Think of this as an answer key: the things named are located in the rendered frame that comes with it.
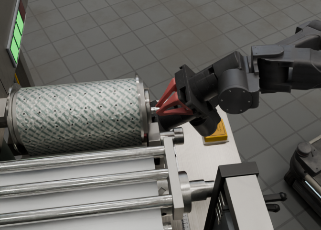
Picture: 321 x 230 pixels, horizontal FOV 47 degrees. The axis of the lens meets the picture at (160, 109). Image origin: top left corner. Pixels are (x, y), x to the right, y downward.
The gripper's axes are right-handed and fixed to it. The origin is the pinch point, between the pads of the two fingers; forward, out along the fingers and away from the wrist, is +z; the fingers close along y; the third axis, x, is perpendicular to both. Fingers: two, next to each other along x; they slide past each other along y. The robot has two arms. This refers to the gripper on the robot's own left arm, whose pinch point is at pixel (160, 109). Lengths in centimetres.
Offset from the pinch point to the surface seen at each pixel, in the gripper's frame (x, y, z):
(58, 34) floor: -66, 183, 132
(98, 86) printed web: 11.7, 3.0, 6.5
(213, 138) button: -38.3, 13.7, 7.1
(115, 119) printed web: 7.6, -3.6, 5.7
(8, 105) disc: 22.6, -1.1, 19.2
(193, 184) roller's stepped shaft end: 6.2, -22.4, -8.4
